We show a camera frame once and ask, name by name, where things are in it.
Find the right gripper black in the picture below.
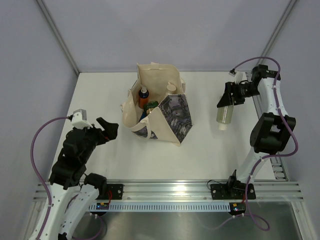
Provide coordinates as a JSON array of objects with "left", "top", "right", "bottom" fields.
[{"left": 217, "top": 82, "right": 260, "bottom": 109}]

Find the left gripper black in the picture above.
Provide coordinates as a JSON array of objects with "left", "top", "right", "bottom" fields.
[{"left": 77, "top": 117, "right": 118, "bottom": 163}]

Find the green bottle beige cap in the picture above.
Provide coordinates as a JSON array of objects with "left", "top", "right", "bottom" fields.
[{"left": 216, "top": 105, "right": 234, "bottom": 131}]

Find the orange blue spray bottle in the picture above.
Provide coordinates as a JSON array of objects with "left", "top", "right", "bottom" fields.
[{"left": 138, "top": 85, "right": 149, "bottom": 109}]

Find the beige pump bottle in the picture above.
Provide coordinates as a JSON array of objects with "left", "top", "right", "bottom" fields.
[{"left": 166, "top": 82, "right": 177, "bottom": 95}]

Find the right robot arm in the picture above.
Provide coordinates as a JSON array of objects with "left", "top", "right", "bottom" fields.
[{"left": 216, "top": 64, "right": 296, "bottom": 199}]

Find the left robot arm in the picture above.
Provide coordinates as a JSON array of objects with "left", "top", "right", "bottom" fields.
[{"left": 30, "top": 112, "right": 119, "bottom": 240}]

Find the beige canvas tote bag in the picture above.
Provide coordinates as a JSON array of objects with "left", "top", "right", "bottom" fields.
[{"left": 120, "top": 62, "right": 193, "bottom": 146}]

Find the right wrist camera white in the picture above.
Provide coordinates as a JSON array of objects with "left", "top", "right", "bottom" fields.
[{"left": 229, "top": 70, "right": 247, "bottom": 84}]

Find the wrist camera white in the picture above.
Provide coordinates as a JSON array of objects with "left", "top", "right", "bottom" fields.
[
  {"left": 71, "top": 109, "right": 93, "bottom": 130},
  {"left": 229, "top": 70, "right": 247, "bottom": 84}
]

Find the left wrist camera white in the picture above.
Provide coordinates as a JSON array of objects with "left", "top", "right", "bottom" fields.
[{"left": 71, "top": 109, "right": 93, "bottom": 130}]

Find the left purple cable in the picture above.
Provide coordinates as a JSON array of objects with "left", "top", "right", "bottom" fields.
[{"left": 29, "top": 116, "right": 107, "bottom": 240}]

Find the white slotted cable duct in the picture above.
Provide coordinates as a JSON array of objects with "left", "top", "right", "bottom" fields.
[{"left": 88, "top": 202, "right": 231, "bottom": 212}]

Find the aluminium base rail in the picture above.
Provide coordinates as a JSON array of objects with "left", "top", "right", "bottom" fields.
[{"left": 32, "top": 179, "right": 305, "bottom": 202}]

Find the right aluminium frame post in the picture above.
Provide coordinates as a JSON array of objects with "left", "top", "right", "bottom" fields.
[{"left": 260, "top": 0, "right": 299, "bottom": 57}]

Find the aluminium frame post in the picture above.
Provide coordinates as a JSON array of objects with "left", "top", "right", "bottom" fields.
[
  {"left": 34, "top": 0, "right": 80, "bottom": 77},
  {"left": 260, "top": 0, "right": 299, "bottom": 57}
]

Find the left aluminium frame post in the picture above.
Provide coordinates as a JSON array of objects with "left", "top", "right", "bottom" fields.
[{"left": 34, "top": 0, "right": 80, "bottom": 77}]

